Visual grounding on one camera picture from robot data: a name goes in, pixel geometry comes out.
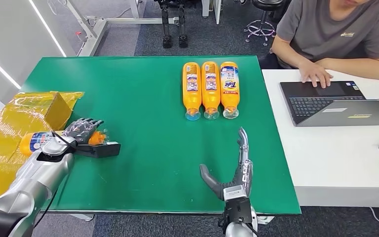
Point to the black stool with chrome base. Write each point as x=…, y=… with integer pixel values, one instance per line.
x=262, y=27

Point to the orange detergent bottle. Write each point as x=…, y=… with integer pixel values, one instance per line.
x=36, y=140

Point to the white furniture leg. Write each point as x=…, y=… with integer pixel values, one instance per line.
x=217, y=9

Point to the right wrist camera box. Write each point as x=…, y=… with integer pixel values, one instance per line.
x=235, y=194

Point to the green table mat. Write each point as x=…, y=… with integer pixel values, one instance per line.
x=143, y=98

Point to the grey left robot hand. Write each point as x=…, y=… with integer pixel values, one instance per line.
x=81, y=130

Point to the white metal stand frame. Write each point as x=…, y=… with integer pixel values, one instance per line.
x=93, y=29

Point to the black robot legs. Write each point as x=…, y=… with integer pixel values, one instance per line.
x=167, y=26

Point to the person's right forearm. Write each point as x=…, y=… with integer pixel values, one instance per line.
x=287, y=54

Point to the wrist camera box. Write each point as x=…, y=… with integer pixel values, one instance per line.
x=235, y=194
x=101, y=150

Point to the orange bottle showing Tide logo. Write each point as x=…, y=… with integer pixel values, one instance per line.
x=229, y=98

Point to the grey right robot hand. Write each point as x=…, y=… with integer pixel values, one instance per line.
x=241, y=176

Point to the grey open laptop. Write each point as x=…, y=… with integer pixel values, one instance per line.
x=326, y=104

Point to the person's right hand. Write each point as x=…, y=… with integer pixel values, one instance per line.
x=315, y=73

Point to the person's left forearm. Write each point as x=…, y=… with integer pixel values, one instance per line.
x=362, y=65

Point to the white desk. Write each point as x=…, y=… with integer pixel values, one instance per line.
x=336, y=157

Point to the white table foot bracket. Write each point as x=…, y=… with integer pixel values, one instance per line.
x=264, y=219

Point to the yellow taped cardboard box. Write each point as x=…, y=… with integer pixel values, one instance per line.
x=3, y=130

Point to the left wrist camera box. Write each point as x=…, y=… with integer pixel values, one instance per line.
x=101, y=150

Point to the orange bottle, clear blue cap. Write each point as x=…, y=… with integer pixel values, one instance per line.
x=191, y=98

